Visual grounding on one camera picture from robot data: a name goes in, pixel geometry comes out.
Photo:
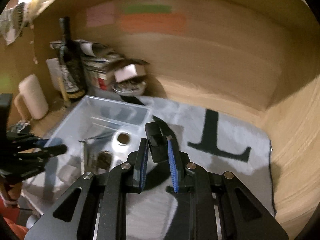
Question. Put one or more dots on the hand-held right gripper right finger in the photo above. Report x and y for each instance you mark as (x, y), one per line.
(173, 165)

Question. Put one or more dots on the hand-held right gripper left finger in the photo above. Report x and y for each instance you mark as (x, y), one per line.
(143, 165)

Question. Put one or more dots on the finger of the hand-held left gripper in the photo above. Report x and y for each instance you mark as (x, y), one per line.
(47, 142)
(55, 150)

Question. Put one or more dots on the black rectangular adapter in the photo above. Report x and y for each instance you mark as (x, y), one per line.
(156, 140)

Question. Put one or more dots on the white tape roll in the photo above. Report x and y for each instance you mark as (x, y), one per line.
(122, 142)

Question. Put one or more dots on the clear plastic storage box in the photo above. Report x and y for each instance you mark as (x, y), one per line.
(112, 110)

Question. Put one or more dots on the person's left hand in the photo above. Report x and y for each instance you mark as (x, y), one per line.
(11, 195)

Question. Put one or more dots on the small dark item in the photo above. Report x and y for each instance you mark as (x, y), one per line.
(105, 160)

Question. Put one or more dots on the beige mug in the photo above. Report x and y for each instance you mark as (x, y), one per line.
(35, 97)

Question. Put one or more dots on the grey mat with black letters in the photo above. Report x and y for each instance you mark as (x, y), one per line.
(225, 130)

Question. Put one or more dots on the person's orange clothing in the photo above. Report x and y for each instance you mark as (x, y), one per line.
(11, 230)

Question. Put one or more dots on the white handwritten note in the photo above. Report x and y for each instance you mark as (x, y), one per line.
(53, 71)

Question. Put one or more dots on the dark wine bottle elephant label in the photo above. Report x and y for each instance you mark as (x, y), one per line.
(72, 75)

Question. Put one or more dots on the white bowl of stones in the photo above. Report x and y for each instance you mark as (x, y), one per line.
(128, 88)

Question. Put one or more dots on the red box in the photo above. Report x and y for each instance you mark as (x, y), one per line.
(102, 83)

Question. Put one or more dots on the white card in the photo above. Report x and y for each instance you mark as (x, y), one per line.
(126, 73)

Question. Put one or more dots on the stack of papers and books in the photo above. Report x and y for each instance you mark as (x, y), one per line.
(100, 62)

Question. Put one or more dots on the hanging patterned decoration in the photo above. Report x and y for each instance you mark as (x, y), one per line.
(15, 22)

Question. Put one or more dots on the pink paper note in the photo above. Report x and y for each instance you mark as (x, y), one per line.
(100, 16)

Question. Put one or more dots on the orange paper note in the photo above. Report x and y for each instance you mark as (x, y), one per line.
(152, 23)

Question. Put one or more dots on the green paper note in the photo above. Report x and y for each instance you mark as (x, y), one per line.
(147, 9)

